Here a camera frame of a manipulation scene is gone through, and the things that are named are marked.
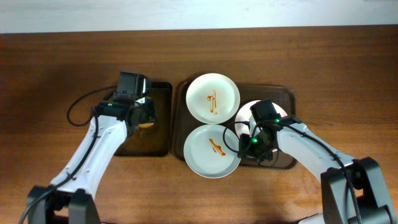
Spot cream plate with ketchup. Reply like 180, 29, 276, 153
185, 73, 241, 124

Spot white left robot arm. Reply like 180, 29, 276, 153
19, 98, 155, 223

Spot yellow sponge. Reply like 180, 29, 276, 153
139, 123, 155, 128

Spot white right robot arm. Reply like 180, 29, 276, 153
238, 118, 397, 223

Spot white plate with ketchup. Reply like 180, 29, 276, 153
183, 124, 241, 179

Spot small black tray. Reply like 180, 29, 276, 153
114, 82, 172, 157

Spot large brown serving tray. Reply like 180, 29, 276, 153
170, 81, 297, 170

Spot pink plate with ketchup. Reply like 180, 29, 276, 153
234, 100, 288, 138

